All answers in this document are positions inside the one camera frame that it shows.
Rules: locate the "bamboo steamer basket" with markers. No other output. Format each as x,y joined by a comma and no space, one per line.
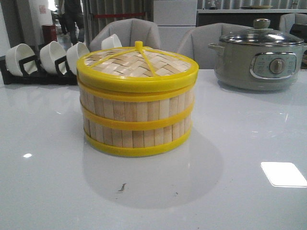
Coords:
137,143
138,111

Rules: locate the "woven bamboo steamer lid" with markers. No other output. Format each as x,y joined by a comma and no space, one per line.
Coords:
137,68

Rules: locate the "white bowl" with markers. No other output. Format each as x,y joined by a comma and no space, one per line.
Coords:
74,53
111,42
50,53
14,55

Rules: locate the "left grey chair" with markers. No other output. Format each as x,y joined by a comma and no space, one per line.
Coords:
129,31

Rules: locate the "grey chair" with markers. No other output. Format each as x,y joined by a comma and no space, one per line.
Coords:
288,20
194,43
129,31

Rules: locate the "black dish rack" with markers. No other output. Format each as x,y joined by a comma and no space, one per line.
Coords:
33,72

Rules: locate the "grey electric cooking pot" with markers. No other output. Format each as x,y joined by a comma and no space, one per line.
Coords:
260,68

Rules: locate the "person in background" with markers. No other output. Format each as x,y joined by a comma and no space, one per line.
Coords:
73,14

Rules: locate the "red bin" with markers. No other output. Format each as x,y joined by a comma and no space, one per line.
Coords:
49,33

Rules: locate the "glass pot lid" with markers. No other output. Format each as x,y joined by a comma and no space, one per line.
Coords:
261,35

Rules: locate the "far right grey chair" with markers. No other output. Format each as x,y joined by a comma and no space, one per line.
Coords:
288,20

